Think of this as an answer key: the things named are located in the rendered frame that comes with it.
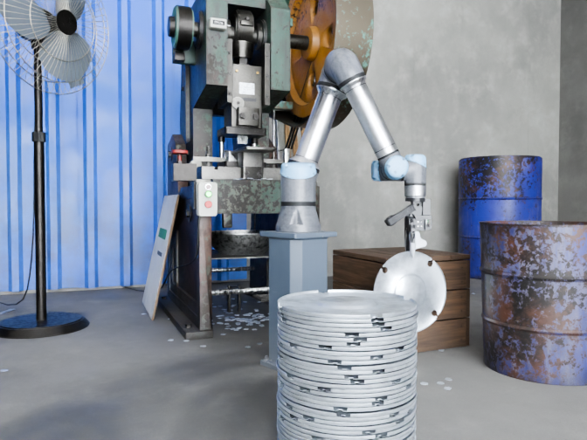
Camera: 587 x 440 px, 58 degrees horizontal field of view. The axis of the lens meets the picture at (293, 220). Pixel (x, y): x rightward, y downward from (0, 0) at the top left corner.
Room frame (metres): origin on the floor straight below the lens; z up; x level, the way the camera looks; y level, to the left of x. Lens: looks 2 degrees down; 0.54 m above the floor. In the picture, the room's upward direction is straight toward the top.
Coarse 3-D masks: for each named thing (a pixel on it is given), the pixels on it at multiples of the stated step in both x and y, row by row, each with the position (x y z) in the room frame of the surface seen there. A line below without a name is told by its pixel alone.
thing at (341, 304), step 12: (288, 300) 1.14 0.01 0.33; (300, 300) 1.14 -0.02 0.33; (312, 300) 1.14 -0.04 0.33; (324, 300) 1.11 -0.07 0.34; (336, 300) 1.11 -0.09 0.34; (348, 300) 1.11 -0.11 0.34; (360, 300) 1.11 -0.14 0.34; (372, 300) 1.11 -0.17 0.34; (384, 300) 1.14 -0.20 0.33; (396, 300) 1.14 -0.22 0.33; (408, 300) 1.14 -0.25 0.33; (300, 312) 1.00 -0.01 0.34; (312, 312) 1.02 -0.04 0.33; (324, 312) 1.02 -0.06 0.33; (336, 312) 1.02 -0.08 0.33; (348, 312) 1.02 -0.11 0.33; (360, 312) 1.02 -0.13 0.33; (372, 312) 1.02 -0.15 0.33; (384, 312) 1.02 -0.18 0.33; (396, 312) 0.99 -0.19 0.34; (408, 312) 1.01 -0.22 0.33
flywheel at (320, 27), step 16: (304, 0) 2.74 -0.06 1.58; (320, 0) 2.56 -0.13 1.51; (304, 16) 2.73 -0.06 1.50; (320, 16) 2.56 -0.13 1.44; (304, 32) 2.65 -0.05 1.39; (320, 32) 2.56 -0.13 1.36; (320, 48) 2.56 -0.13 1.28; (304, 64) 2.73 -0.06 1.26; (320, 64) 2.56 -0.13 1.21; (304, 80) 2.73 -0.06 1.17; (288, 96) 2.84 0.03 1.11; (304, 96) 2.73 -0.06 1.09; (304, 112) 2.64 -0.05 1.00
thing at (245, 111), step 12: (240, 72) 2.41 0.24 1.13; (252, 72) 2.43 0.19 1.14; (240, 84) 2.41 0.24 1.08; (252, 84) 2.43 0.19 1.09; (240, 96) 2.41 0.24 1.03; (252, 96) 2.43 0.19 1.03; (228, 108) 2.43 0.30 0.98; (240, 108) 2.38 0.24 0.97; (252, 108) 2.40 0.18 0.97; (228, 120) 2.43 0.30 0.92; (240, 120) 2.38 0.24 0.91; (252, 120) 2.40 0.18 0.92
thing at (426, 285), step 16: (400, 256) 1.86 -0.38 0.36; (416, 256) 1.88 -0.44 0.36; (400, 272) 1.86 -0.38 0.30; (416, 272) 1.88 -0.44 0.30; (432, 272) 1.90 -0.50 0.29; (384, 288) 1.84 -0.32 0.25; (400, 288) 1.85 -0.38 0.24; (416, 288) 1.87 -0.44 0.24; (432, 288) 1.90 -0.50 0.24; (432, 304) 1.90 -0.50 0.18; (432, 320) 1.89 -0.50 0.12
